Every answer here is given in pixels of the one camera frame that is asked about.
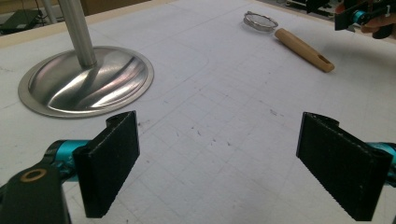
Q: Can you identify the silver metal stand base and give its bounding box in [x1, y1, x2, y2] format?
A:
[17, 0, 155, 119]

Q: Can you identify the thin metal pole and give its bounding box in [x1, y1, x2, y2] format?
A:
[41, 0, 59, 25]

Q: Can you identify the metal strainer with wooden handle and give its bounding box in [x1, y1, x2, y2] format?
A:
[242, 10, 336, 74]

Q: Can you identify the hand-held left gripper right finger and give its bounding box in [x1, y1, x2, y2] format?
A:
[295, 111, 396, 222]

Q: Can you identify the dark laptop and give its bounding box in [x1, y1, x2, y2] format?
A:
[0, 8, 42, 35]

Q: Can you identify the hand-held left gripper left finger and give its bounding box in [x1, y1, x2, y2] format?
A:
[44, 110, 141, 219]

